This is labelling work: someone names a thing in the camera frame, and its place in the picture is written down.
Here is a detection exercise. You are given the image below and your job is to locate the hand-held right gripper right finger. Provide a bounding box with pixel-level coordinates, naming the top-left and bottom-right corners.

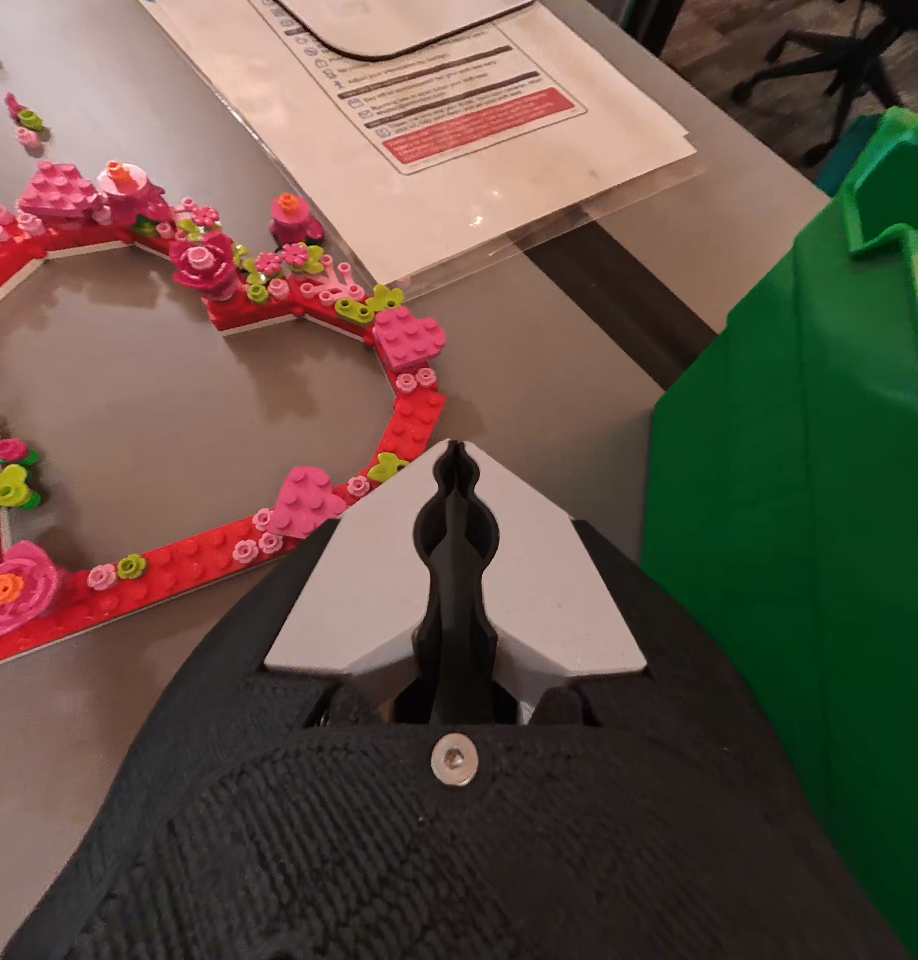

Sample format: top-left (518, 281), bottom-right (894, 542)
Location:
top-left (457, 441), bottom-right (649, 723)

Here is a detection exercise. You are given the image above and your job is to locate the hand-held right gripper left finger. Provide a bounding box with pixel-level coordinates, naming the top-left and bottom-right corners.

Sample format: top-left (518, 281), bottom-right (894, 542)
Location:
top-left (262, 438), bottom-right (461, 723)

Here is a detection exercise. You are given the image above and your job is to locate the red lego heart wreath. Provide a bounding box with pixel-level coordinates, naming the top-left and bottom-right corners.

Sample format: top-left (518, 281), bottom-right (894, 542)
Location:
top-left (0, 157), bottom-right (450, 674)

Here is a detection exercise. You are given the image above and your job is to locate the pink lego flower orange top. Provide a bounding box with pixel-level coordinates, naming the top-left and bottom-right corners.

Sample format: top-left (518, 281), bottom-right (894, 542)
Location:
top-left (268, 192), bottom-right (327, 244)

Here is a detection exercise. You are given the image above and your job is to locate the small pink lime lego cluster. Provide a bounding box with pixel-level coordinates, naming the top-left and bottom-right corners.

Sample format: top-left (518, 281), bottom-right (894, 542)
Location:
top-left (3, 90), bottom-right (52, 157)

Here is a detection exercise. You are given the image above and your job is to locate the green plastic bin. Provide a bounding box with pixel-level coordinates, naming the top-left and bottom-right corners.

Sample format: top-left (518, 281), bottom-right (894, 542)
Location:
top-left (641, 105), bottom-right (918, 960)

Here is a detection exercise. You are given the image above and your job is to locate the laminated instruction sheet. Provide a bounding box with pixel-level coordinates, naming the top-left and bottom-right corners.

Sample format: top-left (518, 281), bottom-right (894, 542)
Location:
top-left (138, 0), bottom-right (701, 294)

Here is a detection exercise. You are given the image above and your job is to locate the wooden board on white stand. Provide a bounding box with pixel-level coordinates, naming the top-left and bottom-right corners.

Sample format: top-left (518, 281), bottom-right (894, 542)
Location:
top-left (273, 0), bottom-right (536, 63)

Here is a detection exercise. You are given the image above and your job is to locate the black office chair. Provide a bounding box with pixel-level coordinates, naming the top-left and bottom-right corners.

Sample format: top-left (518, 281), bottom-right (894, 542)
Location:
top-left (731, 0), bottom-right (918, 168)

